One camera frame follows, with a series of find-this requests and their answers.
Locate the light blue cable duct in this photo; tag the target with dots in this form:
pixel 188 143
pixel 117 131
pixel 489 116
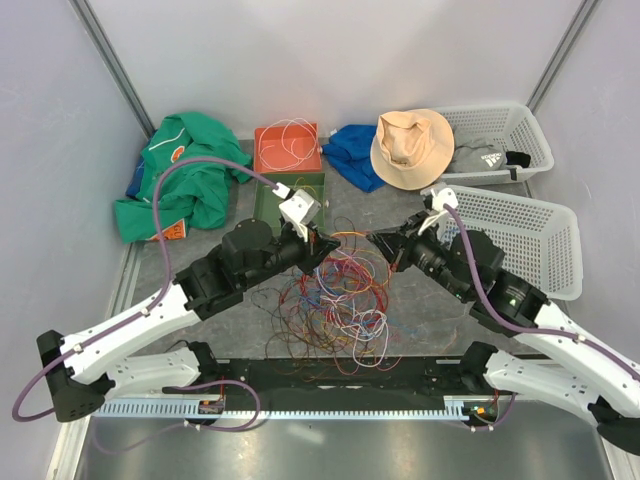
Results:
pixel 192 409

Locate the peach bucket hat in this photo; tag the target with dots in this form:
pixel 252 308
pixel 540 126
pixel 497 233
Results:
pixel 411 149

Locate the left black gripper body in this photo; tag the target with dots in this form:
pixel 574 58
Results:
pixel 290 249

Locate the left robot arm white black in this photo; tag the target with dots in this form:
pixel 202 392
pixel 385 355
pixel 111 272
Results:
pixel 87 368

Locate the white plastic basket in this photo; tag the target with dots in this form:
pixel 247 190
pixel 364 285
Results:
pixel 541 240
pixel 509 124

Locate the right aluminium frame post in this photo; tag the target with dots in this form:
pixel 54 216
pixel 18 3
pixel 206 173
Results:
pixel 566 44

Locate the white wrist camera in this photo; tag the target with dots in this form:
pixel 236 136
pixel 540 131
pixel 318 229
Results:
pixel 298 208
pixel 437 198

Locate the near white plastic basket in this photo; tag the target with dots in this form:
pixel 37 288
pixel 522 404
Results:
pixel 541 240

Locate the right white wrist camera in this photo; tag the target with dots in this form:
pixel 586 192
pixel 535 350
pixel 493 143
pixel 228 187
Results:
pixel 437 198

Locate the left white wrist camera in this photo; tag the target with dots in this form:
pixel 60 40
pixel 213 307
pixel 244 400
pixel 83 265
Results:
pixel 298 208

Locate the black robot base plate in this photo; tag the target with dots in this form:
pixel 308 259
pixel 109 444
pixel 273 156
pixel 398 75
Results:
pixel 339 383

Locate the left aluminium frame post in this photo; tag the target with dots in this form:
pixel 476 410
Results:
pixel 107 52

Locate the far white plastic basket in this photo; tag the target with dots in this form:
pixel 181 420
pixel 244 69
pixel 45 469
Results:
pixel 509 124

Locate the blue cloth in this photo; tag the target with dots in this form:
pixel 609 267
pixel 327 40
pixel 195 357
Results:
pixel 348 152

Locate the green plastic tray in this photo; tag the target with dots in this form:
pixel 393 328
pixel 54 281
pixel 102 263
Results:
pixel 266 203

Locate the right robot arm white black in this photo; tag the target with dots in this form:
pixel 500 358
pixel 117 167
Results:
pixel 594 382

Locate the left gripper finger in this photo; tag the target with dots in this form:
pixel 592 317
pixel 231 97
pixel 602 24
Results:
pixel 313 258
pixel 321 241

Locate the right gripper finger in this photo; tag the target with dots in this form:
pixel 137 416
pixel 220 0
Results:
pixel 387 240
pixel 394 258

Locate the orange plastic tray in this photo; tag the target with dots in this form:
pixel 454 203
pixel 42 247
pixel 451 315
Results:
pixel 287 146

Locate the green jacket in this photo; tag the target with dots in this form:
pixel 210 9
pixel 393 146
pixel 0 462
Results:
pixel 197 195

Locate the grey adidas garment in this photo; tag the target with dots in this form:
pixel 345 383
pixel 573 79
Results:
pixel 478 154

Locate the aluminium frame post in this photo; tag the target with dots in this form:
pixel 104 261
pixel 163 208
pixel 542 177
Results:
pixel 566 44
pixel 107 52

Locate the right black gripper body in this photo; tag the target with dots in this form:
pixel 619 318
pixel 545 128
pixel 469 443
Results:
pixel 418 246

